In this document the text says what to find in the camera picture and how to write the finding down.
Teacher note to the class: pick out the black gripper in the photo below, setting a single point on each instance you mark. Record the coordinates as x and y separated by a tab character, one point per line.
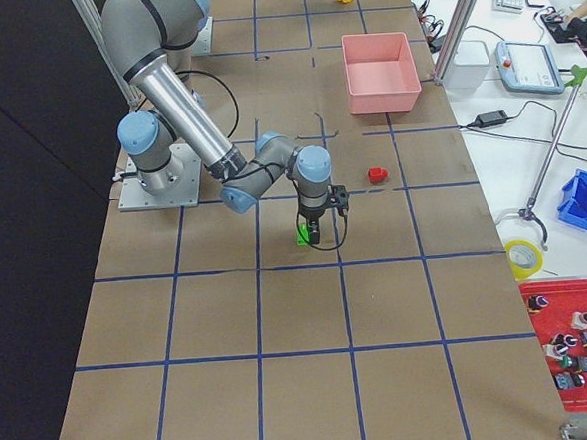
310	215

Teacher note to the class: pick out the green toy block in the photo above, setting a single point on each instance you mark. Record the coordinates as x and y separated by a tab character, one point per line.
302	235

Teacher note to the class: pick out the pink plastic box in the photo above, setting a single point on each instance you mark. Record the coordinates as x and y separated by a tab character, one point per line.
380	73

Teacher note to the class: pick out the red toy block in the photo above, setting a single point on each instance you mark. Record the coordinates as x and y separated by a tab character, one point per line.
377	175

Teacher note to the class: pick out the black power adapter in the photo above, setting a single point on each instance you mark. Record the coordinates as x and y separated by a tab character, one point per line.
490	119

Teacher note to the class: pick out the yellow tape roll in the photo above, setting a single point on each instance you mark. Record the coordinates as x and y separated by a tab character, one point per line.
525	258

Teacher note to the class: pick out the metal reacher grabber tool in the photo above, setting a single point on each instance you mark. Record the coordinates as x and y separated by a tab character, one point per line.
527	213

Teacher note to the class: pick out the white plastic container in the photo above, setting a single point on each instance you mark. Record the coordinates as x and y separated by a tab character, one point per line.
469	67

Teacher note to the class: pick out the robot teach pendant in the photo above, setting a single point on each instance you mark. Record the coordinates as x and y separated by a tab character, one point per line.
528	68

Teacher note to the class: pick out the red parts tray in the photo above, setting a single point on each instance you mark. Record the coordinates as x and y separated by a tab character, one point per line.
558	312

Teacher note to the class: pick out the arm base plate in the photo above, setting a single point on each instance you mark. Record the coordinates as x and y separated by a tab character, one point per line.
177	185

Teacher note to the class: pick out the aluminium frame post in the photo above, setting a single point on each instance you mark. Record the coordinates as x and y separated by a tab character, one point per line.
90	15

